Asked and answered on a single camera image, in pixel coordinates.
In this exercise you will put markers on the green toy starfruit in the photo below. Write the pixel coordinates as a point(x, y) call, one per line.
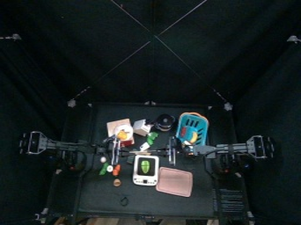
point(146, 167)

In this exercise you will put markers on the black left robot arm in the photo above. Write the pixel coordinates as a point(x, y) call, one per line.
point(59, 145)

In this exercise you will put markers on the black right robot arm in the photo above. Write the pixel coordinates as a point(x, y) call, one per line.
point(230, 148)

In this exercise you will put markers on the dark grey toy piece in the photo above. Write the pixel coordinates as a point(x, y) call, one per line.
point(130, 159)

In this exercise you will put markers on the white and red toy piece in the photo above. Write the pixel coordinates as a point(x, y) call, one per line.
point(187, 143)

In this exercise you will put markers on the small white toy piece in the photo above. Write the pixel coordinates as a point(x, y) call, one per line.
point(145, 146)

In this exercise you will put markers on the yellow orange toy food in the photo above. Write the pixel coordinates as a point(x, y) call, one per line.
point(122, 135)

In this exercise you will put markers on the green leafy toy vegetable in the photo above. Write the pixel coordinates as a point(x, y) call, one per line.
point(151, 137)

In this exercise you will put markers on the white round toy slice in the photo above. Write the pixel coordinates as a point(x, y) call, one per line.
point(110, 168)

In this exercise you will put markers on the orange toy carrot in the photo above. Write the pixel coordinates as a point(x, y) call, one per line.
point(117, 170)

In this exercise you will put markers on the red toy food piece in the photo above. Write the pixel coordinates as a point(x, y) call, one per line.
point(182, 132)

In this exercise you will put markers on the yellow toy banana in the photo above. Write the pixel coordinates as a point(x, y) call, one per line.
point(194, 136)

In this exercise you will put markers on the green toy pea pod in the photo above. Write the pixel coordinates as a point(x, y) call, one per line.
point(103, 169)

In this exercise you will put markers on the white kitchen scale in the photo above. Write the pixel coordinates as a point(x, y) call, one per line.
point(146, 175)

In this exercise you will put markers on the white toy box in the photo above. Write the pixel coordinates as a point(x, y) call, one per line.
point(141, 127)

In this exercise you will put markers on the black toy pot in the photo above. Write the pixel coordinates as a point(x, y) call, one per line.
point(165, 121)

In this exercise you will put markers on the pink cutting board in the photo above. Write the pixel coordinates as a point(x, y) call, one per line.
point(174, 181)

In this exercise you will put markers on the brown toy food piece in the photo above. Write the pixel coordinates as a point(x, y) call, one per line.
point(117, 182)

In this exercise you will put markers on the blue plastic basket orange rim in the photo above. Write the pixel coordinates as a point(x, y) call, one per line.
point(195, 124)

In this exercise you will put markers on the white printed label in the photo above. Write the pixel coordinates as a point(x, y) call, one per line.
point(230, 200)

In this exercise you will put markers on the grey metal frame bracket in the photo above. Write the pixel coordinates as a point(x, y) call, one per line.
point(228, 106)
point(150, 103)
point(293, 38)
point(71, 103)
point(14, 37)

